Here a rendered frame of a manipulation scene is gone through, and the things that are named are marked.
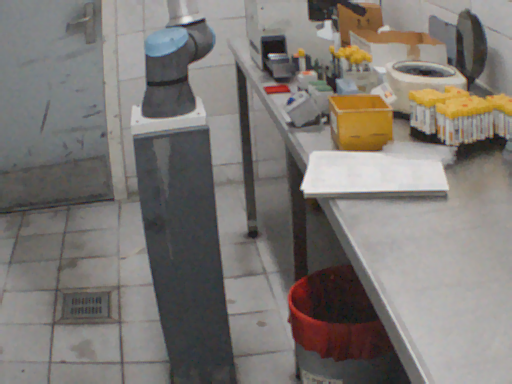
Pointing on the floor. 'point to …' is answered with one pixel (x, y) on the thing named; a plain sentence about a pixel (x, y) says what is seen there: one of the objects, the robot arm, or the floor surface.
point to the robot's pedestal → (185, 252)
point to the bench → (408, 244)
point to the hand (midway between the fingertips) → (337, 48)
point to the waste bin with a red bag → (339, 330)
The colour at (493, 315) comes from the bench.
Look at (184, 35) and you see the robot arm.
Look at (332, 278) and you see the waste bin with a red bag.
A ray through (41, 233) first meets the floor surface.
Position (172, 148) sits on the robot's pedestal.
